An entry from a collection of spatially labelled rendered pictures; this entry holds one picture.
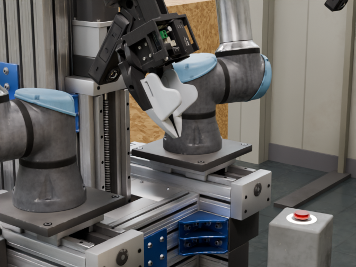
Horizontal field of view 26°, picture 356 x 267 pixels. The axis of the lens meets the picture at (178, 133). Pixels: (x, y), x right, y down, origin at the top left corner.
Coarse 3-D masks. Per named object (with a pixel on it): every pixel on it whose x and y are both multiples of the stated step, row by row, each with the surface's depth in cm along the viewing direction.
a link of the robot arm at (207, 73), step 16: (176, 64) 188; (192, 64) 186; (208, 64) 187; (224, 64) 192; (192, 80) 186; (208, 80) 188; (224, 80) 190; (208, 96) 189; (224, 96) 192; (192, 112) 188; (208, 112) 190
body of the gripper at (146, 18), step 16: (112, 0) 102; (128, 0) 103; (144, 0) 101; (160, 0) 101; (128, 16) 103; (144, 16) 101; (160, 16) 100; (176, 16) 102; (128, 32) 104; (144, 32) 100; (160, 32) 100; (176, 32) 102; (192, 32) 104; (128, 48) 102; (144, 48) 102; (160, 48) 100; (176, 48) 101; (192, 48) 103; (144, 64) 102; (160, 64) 101
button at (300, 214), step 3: (297, 210) 179; (300, 210) 179; (303, 210) 179; (294, 213) 178; (297, 213) 177; (300, 213) 177; (303, 213) 177; (306, 213) 177; (309, 213) 178; (294, 216) 177; (297, 216) 176; (300, 216) 176; (303, 216) 176; (306, 216) 176; (309, 216) 177; (300, 219) 177; (303, 219) 176
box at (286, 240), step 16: (288, 208) 184; (272, 224) 175; (288, 224) 175; (304, 224) 175; (320, 224) 175; (272, 240) 176; (288, 240) 174; (304, 240) 172; (320, 240) 172; (272, 256) 177; (288, 256) 175; (304, 256) 173; (320, 256) 174
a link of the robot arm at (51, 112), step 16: (16, 96) 149; (32, 96) 147; (48, 96) 148; (64, 96) 150; (32, 112) 147; (48, 112) 148; (64, 112) 150; (32, 128) 146; (48, 128) 148; (64, 128) 151; (32, 144) 147; (48, 144) 150; (64, 144) 151; (32, 160) 151; (48, 160) 151
